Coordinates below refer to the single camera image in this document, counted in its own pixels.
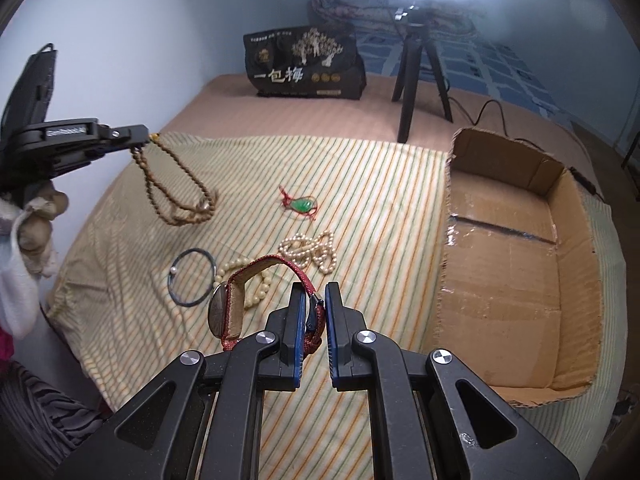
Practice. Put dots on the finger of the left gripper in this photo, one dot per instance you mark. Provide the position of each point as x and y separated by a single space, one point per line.
122 138

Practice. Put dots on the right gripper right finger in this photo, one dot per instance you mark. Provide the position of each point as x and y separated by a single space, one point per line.
430 416

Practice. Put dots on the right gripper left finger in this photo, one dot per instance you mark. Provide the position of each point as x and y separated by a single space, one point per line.
201 416

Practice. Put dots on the red strap wristwatch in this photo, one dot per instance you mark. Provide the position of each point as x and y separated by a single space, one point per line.
226 307

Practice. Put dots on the dark bangle with pearl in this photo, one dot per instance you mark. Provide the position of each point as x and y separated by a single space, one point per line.
191 277

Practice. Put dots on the gloved left hand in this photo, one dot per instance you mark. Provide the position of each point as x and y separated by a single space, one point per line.
27 256

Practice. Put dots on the tan bed sheet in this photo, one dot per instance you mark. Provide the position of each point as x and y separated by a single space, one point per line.
228 107

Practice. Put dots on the cardboard box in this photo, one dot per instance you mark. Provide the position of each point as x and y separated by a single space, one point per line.
519 297

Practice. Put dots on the black snack bag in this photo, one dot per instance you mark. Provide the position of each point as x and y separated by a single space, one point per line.
318 61

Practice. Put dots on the folded floral quilt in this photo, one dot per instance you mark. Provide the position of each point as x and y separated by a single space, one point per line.
446 19

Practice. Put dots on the black tripod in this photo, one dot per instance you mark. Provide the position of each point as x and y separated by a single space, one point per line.
417 40

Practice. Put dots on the blue patterned bedsheet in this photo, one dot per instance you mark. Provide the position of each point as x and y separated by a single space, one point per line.
473 65

